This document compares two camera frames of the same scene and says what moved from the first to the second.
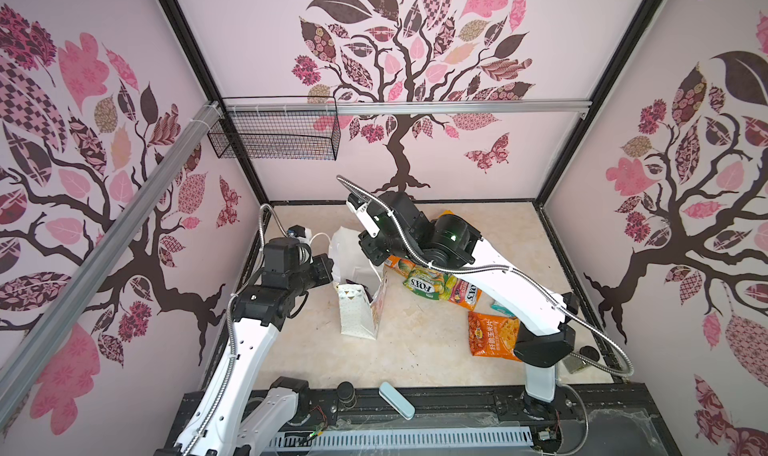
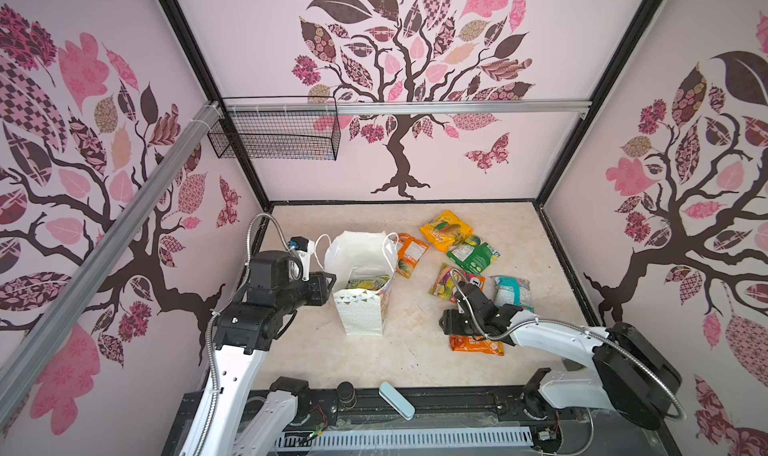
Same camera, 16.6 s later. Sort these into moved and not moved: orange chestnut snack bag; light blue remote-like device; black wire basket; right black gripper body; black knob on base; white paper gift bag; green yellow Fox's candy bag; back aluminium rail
Moved: right black gripper body; orange chestnut snack bag; green yellow Fox's candy bag
Not moved: black knob on base; back aluminium rail; light blue remote-like device; white paper gift bag; black wire basket
